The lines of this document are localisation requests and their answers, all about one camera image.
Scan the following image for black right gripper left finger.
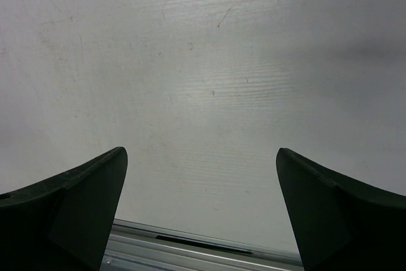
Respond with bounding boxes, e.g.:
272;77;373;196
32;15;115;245
1;147;128;270

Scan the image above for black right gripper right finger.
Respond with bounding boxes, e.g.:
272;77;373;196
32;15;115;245
276;148;405;270

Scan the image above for aluminium frame rails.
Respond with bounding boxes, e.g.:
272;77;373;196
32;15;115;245
100;220;303;270

